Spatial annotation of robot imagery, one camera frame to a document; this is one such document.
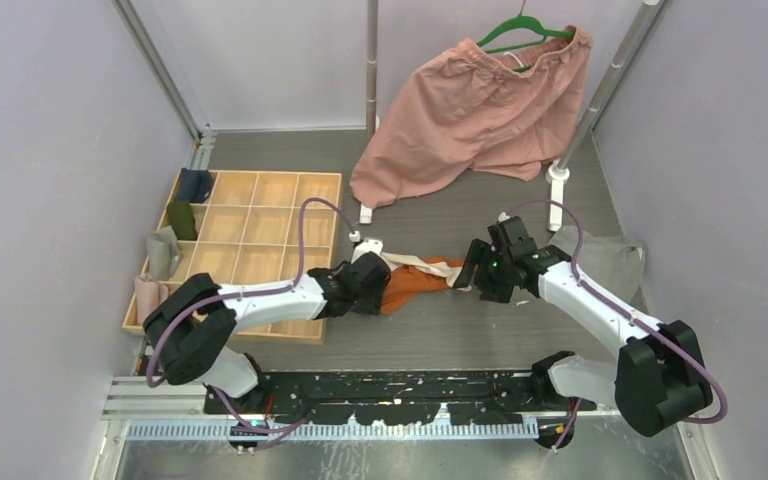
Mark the pink shorts on hanger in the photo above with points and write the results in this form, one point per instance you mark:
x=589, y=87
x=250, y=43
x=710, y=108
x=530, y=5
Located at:
x=466, y=109

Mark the green clothes hanger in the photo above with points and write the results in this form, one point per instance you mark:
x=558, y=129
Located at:
x=521, y=21

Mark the left aluminium frame post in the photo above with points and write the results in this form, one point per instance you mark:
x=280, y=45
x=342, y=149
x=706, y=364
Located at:
x=203, y=137

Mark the wooden compartment tray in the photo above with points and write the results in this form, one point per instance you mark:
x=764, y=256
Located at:
x=251, y=231

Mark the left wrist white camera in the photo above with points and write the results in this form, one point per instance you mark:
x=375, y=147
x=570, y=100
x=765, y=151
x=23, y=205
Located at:
x=367, y=245

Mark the slotted aluminium cable duct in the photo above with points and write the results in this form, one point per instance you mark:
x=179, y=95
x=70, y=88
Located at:
x=225, y=429

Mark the right metal rack pole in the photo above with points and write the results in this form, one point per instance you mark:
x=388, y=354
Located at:
x=558, y=173

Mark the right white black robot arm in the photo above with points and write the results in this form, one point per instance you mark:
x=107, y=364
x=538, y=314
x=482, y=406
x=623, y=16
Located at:
x=657, y=376

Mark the orange white underwear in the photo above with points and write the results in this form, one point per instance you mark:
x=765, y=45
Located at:
x=412, y=275

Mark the grey rolled underwear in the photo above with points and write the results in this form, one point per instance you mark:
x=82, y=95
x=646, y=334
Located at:
x=163, y=253

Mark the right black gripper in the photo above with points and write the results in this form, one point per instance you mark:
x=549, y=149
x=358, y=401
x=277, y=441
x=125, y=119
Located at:
x=481, y=253

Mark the metal rack pole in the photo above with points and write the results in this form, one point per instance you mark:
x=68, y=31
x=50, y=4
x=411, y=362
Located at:
x=558, y=173
x=371, y=119

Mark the pink rolled underwear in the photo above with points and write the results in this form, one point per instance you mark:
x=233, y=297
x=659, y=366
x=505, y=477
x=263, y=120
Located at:
x=149, y=294

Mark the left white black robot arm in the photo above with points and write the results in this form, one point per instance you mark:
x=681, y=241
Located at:
x=190, y=330

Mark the grey underwear on table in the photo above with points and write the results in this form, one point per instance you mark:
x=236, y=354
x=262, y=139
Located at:
x=617, y=263

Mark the dark green rolled underwear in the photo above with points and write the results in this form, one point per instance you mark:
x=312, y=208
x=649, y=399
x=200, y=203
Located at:
x=182, y=220

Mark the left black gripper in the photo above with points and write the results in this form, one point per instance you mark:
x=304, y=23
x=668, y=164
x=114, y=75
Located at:
x=371, y=305

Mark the navy rolled underwear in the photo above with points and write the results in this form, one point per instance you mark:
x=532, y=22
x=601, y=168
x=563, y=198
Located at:
x=194, y=186

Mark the centre metal rack pole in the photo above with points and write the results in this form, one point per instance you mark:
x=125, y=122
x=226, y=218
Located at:
x=371, y=119

